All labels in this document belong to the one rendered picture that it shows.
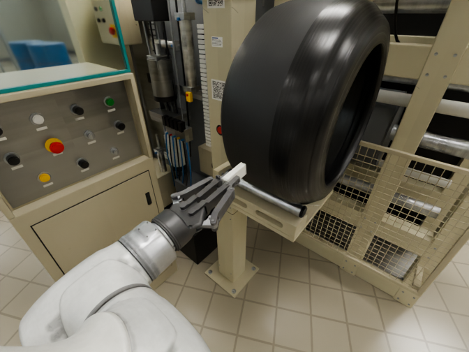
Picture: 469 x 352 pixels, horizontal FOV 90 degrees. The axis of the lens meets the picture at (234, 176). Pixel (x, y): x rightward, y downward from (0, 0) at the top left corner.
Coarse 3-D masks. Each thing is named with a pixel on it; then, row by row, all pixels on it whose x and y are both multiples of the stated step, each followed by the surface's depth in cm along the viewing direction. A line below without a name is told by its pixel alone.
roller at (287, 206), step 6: (240, 180) 93; (240, 186) 93; (246, 186) 91; (252, 186) 89; (252, 192) 90; (258, 192) 88; (264, 192) 87; (264, 198) 87; (270, 198) 85; (276, 198) 84; (276, 204) 84; (282, 204) 82; (288, 204) 81; (294, 204) 81; (288, 210) 82; (294, 210) 80; (300, 210) 79; (306, 210) 82; (300, 216) 79
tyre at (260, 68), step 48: (336, 0) 55; (240, 48) 60; (288, 48) 52; (336, 48) 48; (384, 48) 65; (240, 96) 58; (288, 96) 51; (336, 96) 50; (240, 144) 63; (288, 144) 54; (336, 144) 99; (288, 192) 65
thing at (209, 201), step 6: (222, 186) 49; (228, 186) 50; (216, 192) 48; (222, 192) 49; (210, 198) 47; (216, 198) 48; (198, 204) 45; (204, 204) 45; (210, 204) 47; (216, 204) 49; (192, 210) 44; (198, 210) 45; (210, 210) 48
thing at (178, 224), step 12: (192, 204) 46; (156, 216) 42; (168, 216) 41; (180, 216) 44; (192, 216) 44; (204, 216) 45; (168, 228) 40; (180, 228) 41; (192, 228) 42; (180, 240) 41
